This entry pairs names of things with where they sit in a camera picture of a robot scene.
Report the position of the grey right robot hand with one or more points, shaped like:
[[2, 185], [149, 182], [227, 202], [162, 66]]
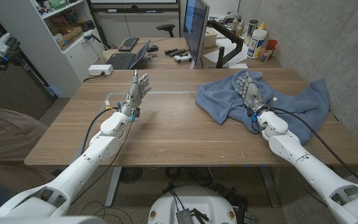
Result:
[[252, 95]]

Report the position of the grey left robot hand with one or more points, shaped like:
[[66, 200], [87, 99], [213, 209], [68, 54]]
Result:
[[134, 95]]

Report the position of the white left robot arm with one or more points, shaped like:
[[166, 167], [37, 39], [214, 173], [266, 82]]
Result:
[[85, 161]]

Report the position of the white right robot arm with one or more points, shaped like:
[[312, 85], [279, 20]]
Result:
[[309, 168]]

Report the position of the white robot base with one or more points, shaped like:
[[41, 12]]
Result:
[[194, 202]]

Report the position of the blue towel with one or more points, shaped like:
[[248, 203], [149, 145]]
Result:
[[222, 99]]

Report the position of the black laptop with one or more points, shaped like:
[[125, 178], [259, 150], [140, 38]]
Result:
[[123, 60]]

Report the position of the white power strip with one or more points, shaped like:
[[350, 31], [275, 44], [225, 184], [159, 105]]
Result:
[[99, 69]]

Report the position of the clear glass cup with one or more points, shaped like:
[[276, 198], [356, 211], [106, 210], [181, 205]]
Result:
[[266, 54]]

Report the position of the wooden desk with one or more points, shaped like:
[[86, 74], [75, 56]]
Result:
[[166, 63]]

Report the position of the white wipes canister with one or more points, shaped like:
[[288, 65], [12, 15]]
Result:
[[256, 45]]

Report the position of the black computer mouse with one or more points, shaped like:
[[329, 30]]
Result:
[[153, 48]]

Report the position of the black keyboard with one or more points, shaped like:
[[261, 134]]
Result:
[[128, 44]]

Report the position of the red cup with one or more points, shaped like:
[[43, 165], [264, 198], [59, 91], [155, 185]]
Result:
[[273, 45]]

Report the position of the white paper sheet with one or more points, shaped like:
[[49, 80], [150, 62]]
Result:
[[211, 56]]

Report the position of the white shelf unit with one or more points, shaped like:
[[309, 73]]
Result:
[[51, 65]]

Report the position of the black remote control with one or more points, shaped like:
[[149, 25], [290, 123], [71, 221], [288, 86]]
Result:
[[177, 52]]

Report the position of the white game controller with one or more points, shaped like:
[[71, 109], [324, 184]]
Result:
[[182, 58]]

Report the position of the dark lidded jar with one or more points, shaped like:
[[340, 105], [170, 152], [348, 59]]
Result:
[[251, 29]]

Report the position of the yellow capped bottle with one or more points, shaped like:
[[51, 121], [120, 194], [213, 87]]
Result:
[[262, 26]]

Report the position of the beige box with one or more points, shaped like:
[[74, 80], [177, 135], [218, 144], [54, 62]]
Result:
[[210, 37]]

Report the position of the cardboard box with label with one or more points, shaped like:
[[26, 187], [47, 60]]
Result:
[[70, 38]]

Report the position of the black office chair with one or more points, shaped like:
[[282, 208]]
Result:
[[166, 28]]

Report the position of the black round fan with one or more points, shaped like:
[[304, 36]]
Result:
[[130, 175]]

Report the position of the black computer monitor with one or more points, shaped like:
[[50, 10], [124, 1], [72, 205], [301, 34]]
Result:
[[194, 28]]

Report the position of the white table leg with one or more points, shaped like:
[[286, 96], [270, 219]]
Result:
[[113, 186], [269, 186]]

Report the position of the person tan trouser leg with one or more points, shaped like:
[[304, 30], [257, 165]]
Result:
[[11, 143]]

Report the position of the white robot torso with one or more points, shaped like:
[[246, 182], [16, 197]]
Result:
[[42, 220]]

